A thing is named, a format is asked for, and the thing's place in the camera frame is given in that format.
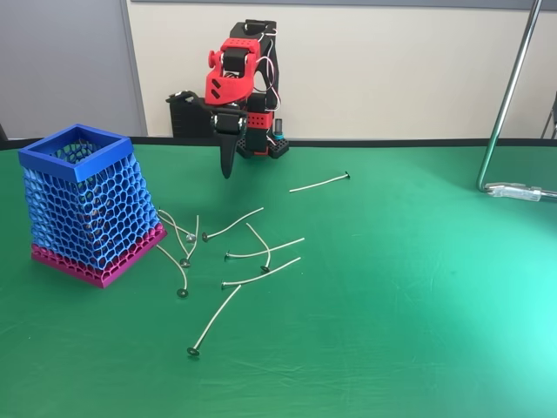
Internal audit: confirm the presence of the candle wick with metal base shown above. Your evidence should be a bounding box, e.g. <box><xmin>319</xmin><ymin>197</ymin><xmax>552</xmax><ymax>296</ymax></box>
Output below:
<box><xmin>186</xmin><ymin>284</ymin><xmax>243</xmax><ymax>357</ymax></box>
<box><xmin>157</xmin><ymin>207</ymin><xmax>196</xmax><ymax>261</ymax></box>
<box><xmin>224</xmin><ymin>237</ymin><xmax>306</xmax><ymax>261</ymax></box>
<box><xmin>220</xmin><ymin>256</ymin><xmax>303</xmax><ymax>290</ymax></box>
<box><xmin>179</xmin><ymin>213</ymin><xmax>201</xmax><ymax>267</ymax></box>
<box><xmin>201</xmin><ymin>206</ymin><xmax>265</xmax><ymax>242</ymax></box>
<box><xmin>157</xmin><ymin>208</ymin><xmax>196</xmax><ymax>243</ymax></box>
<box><xmin>155</xmin><ymin>244</ymin><xmax>191</xmax><ymax>299</ymax></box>

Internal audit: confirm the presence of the black perforated arm base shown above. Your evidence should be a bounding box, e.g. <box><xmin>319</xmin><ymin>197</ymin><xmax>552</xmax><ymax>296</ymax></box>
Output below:
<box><xmin>237</xmin><ymin>134</ymin><xmax>291</xmax><ymax>160</ymax></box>

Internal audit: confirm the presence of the strongly curved candle wick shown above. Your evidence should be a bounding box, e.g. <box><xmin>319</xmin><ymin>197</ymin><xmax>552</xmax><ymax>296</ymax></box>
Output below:
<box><xmin>245</xmin><ymin>222</ymin><xmax>272</xmax><ymax>273</ymax></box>

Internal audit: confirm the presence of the straight candle wick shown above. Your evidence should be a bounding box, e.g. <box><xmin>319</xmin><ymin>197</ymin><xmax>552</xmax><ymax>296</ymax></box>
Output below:
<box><xmin>288</xmin><ymin>171</ymin><xmax>352</xmax><ymax>194</ymax></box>

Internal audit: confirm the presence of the blue honeycomb basket magenta base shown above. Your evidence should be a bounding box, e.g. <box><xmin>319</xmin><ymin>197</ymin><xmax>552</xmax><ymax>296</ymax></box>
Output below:
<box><xmin>17</xmin><ymin>124</ymin><xmax>169</xmax><ymax>290</ymax></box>

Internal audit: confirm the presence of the black plastic tool case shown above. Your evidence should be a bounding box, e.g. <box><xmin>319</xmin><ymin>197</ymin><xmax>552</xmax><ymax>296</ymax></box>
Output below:
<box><xmin>169</xmin><ymin>96</ymin><xmax>218</xmax><ymax>138</ymax></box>

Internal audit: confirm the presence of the grey partition panel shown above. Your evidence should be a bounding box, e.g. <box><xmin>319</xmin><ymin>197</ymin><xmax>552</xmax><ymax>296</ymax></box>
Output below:
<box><xmin>0</xmin><ymin>0</ymin><xmax>147</xmax><ymax>139</ymax></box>

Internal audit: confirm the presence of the chrome stand pole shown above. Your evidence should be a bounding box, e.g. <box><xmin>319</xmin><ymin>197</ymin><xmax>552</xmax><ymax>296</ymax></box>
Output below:
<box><xmin>475</xmin><ymin>0</ymin><xmax>557</xmax><ymax>203</ymax></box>

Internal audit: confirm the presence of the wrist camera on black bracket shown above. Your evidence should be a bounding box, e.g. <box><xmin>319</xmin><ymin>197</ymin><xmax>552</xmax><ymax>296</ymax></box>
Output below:
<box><xmin>164</xmin><ymin>89</ymin><xmax>204</xmax><ymax>110</ymax></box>

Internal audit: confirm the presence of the red white servo cable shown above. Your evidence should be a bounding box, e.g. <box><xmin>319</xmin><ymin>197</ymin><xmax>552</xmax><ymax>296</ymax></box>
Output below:
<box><xmin>256</xmin><ymin>25</ymin><xmax>284</xmax><ymax>112</ymax></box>

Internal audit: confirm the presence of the black chair frame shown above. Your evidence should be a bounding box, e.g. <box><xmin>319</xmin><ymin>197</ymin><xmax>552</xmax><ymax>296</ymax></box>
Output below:
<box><xmin>541</xmin><ymin>89</ymin><xmax>557</xmax><ymax>140</ymax></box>

